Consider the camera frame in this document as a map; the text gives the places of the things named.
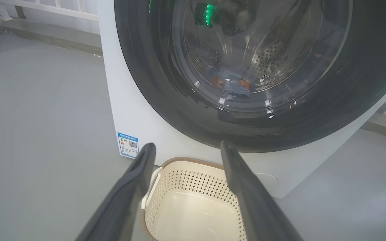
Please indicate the white front-load washing machine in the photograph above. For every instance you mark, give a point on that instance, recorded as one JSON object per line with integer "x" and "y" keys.
{"x": 126, "y": 100}

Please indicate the blue bear-print garment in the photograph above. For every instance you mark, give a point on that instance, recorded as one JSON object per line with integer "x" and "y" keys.
{"x": 233, "y": 88}

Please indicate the blue energy label sticker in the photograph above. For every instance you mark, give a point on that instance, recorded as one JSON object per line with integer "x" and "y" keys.
{"x": 128, "y": 145}

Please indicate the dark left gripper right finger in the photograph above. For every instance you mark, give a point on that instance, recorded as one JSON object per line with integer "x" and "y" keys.
{"x": 256, "y": 207}

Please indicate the glass washing machine door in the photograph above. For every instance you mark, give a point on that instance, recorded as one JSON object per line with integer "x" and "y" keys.
{"x": 139, "y": 50}

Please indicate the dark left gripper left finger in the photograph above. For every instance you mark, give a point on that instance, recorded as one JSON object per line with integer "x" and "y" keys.
{"x": 126, "y": 197}

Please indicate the round filter cover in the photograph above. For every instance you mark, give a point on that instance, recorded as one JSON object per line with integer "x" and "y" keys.
{"x": 268, "y": 180}

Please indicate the cream perforated laundry basket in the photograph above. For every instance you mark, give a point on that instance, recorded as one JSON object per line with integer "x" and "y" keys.
{"x": 193, "y": 207}

